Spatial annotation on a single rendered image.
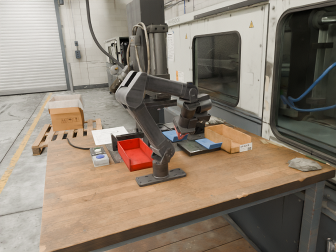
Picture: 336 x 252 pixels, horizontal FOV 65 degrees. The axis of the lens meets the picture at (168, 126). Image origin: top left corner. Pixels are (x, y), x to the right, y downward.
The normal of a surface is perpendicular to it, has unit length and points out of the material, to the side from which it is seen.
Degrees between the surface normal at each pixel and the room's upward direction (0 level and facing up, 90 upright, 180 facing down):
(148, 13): 90
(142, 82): 90
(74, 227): 0
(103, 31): 90
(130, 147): 90
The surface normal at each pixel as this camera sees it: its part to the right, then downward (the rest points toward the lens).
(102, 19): 0.32, 0.25
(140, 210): -0.04, -0.96
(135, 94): 0.54, 0.22
